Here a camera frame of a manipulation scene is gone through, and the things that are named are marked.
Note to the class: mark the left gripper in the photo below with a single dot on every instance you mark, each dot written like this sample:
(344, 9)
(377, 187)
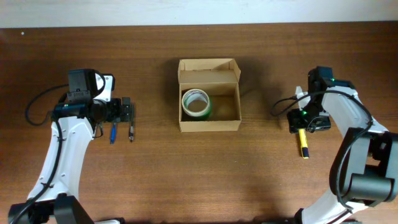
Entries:
(126, 110)

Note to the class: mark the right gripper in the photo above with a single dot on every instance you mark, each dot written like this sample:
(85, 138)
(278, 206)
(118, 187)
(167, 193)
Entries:
(298, 125)

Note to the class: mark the yellow highlighter marker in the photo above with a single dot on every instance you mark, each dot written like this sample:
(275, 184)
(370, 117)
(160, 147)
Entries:
(303, 144)

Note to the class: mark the beige masking tape roll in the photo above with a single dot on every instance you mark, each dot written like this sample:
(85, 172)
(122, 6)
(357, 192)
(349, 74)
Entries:
(190, 93)

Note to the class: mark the green tape roll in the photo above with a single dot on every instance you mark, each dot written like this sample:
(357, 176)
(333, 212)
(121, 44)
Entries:
(198, 106)

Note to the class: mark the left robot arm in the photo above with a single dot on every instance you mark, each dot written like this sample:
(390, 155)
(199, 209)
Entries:
(77, 120)

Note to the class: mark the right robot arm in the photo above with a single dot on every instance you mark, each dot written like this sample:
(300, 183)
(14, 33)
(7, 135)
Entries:
(364, 171)

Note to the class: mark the blue ballpoint pen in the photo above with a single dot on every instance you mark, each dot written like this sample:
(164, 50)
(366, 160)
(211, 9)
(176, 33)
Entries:
(113, 133)

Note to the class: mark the black pen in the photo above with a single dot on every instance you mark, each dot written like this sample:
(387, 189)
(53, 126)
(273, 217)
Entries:
(131, 128)

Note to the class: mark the brown cardboard box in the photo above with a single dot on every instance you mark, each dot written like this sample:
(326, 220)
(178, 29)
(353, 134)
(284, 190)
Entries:
(219, 78)

